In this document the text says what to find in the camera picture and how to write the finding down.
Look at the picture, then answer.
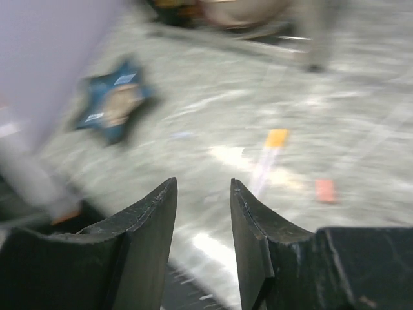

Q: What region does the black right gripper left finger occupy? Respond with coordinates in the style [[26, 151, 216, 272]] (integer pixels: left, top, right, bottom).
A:
[[1, 178, 177, 309]]

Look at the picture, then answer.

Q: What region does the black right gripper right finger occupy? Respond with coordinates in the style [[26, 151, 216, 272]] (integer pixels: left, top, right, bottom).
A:
[[230, 179, 412, 309]]

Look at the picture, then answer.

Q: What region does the orange pen cap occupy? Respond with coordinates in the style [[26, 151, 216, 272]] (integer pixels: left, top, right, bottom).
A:
[[315, 179, 337, 204]]

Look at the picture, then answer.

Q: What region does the white pen yellow end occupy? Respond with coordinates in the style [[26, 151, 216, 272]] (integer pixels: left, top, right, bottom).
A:
[[248, 147, 282, 198]]

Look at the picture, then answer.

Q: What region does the yellow pen cap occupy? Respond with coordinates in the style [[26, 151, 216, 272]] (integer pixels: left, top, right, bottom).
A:
[[264, 129, 289, 149]]

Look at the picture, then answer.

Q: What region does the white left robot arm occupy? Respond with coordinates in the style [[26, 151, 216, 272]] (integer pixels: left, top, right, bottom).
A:
[[1, 134, 81, 223]]

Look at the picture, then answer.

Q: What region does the blue star-shaped dish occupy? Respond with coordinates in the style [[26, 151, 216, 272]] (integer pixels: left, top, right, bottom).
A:
[[70, 54, 159, 145]]

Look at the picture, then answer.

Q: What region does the beige ceramic bowl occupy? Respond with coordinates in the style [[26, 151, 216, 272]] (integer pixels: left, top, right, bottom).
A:
[[199, 0, 292, 29]]

